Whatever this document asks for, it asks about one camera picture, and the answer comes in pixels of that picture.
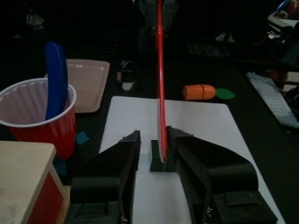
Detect wooden box with red side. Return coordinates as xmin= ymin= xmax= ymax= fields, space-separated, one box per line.
xmin=0 ymin=140 xmax=71 ymax=224

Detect white box with cables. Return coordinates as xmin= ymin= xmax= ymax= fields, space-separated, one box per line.
xmin=266 ymin=0 xmax=299 ymax=33

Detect red plastic cup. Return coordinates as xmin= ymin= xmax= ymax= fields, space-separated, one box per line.
xmin=0 ymin=77 xmax=79 ymax=161

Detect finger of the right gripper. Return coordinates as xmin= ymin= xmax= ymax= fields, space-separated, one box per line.
xmin=136 ymin=0 xmax=158 ymax=30
xmin=163 ymin=0 xmax=180 ymax=30

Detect pink plastic tray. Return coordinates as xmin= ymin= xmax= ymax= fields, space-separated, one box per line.
xmin=43 ymin=59 xmax=111 ymax=114

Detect white computer keyboard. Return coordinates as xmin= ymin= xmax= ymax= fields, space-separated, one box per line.
xmin=247 ymin=71 xmax=299 ymax=130

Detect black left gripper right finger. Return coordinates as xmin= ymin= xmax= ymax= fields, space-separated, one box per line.
xmin=166 ymin=125 xmax=279 ymax=224

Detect black ribbed panel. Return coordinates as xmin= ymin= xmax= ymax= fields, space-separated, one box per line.
xmin=186 ymin=42 xmax=226 ymax=59

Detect red toy knife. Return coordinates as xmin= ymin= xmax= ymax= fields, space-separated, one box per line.
xmin=154 ymin=0 xmax=170 ymax=164

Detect blue tape piece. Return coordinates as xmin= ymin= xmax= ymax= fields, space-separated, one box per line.
xmin=75 ymin=131 xmax=91 ymax=146
xmin=52 ymin=157 xmax=71 ymax=177

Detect small black white toy piece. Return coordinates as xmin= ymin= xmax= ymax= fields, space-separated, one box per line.
xmin=116 ymin=59 xmax=140 ymax=92

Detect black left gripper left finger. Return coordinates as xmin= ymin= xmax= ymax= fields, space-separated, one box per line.
xmin=64 ymin=129 xmax=143 ymax=224

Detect orange toy carrot green leaf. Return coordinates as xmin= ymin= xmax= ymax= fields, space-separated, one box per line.
xmin=182 ymin=83 xmax=238 ymax=102

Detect dark toy sushi roll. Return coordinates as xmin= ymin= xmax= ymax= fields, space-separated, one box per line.
xmin=148 ymin=139 xmax=178 ymax=173

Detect blue plastic utensil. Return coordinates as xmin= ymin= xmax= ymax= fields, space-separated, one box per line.
xmin=43 ymin=41 xmax=71 ymax=122

